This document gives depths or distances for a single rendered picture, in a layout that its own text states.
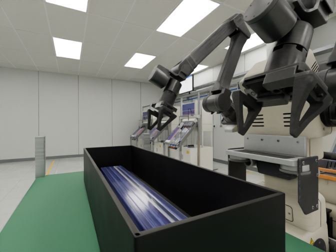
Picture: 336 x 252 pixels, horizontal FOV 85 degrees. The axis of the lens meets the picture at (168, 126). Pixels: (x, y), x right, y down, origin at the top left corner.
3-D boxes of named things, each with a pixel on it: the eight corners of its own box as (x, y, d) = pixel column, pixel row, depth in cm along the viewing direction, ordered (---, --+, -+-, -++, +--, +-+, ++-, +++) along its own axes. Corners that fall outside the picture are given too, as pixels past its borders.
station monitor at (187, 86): (192, 92, 419) (192, 74, 419) (179, 95, 471) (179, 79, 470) (197, 92, 426) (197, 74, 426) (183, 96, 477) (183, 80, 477)
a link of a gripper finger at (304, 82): (298, 124, 22) (315, 59, 24) (247, 125, 28) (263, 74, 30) (324, 147, 25) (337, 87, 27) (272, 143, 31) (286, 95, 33)
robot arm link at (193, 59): (246, 21, 82) (228, 32, 92) (240, 9, 80) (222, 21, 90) (187, 79, 68) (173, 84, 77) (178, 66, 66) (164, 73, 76)
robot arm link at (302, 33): (321, 32, 32) (287, 45, 37) (301, 3, 29) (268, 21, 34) (312, 64, 31) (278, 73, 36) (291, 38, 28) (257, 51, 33)
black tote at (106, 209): (286, 294, 20) (286, 192, 20) (135, 404, 12) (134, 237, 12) (132, 174, 71) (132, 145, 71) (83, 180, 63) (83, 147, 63)
